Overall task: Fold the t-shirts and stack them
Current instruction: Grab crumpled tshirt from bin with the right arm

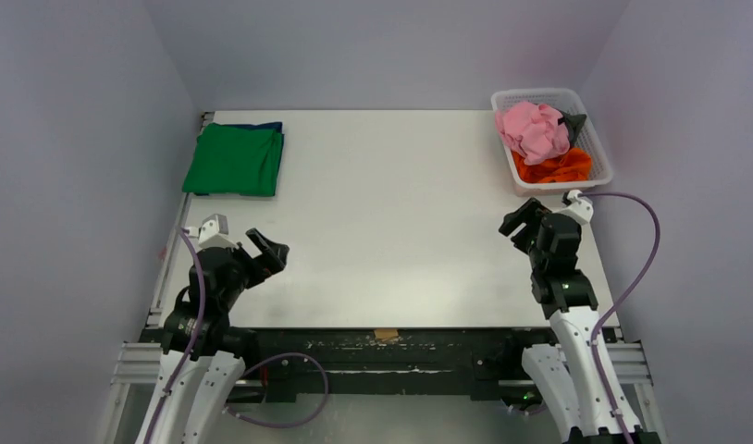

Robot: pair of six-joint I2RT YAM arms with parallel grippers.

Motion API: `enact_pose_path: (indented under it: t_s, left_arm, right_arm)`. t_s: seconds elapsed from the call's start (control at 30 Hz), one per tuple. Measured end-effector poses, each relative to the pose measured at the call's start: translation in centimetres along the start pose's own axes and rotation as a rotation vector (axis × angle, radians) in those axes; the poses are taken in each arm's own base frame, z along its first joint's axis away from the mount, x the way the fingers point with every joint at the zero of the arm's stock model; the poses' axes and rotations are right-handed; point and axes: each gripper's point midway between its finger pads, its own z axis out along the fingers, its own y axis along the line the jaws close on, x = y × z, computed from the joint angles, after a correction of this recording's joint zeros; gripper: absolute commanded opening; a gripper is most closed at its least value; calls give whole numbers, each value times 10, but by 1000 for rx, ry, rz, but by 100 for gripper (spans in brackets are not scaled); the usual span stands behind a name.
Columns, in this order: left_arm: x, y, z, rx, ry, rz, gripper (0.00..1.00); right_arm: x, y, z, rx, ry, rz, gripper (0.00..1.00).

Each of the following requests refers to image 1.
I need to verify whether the black mounting base rail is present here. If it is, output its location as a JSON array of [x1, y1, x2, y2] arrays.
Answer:
[[138, 327, 617, 404]]

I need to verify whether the dark grey t-shirt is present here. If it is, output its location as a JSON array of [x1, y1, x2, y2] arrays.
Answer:
[[558, 111, 588, 146]]

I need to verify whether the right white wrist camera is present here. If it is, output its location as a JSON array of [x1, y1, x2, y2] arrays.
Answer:
[[559, 190, 594, 226]]

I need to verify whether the dark blue folded t-shirt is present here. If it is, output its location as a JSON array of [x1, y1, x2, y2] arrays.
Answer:
[[228, 121, 283, 134]]

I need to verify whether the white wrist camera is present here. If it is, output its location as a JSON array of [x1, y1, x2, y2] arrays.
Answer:
[[185, 214, 236, 250], [559, 190, 594, 226]]

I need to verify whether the aluminium frame rail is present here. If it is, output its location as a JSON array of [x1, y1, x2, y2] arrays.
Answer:
[[111, 342, 162, 385]]

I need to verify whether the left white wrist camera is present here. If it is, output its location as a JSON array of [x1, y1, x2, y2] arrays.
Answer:
[[185, 214, 236, 250]]

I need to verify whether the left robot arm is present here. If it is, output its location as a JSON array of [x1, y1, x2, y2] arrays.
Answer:
[[136, 226, 290, 443]]

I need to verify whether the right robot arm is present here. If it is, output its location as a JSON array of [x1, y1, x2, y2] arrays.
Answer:
[[499, 190, 661, 443]]

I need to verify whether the green folded t-shirt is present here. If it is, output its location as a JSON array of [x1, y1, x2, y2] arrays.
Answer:
[[182, 123, 285, 197]]

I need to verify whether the orange t-shirt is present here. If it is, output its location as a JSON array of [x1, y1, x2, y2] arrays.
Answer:
[[512, 147, 593, 184]]

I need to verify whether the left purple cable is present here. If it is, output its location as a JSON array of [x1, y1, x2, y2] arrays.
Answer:
[[142, 228, 330, 444]]

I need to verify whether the brown tape piece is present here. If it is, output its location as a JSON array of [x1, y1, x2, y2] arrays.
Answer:
[[374, 328, 400, 342]]

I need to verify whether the white plastic basket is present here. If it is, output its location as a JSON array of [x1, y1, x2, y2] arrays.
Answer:
[[490, 88, 613, 196]]

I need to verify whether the pink t-shirt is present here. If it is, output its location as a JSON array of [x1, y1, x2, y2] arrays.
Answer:
[[495, 101, 571, 166]]

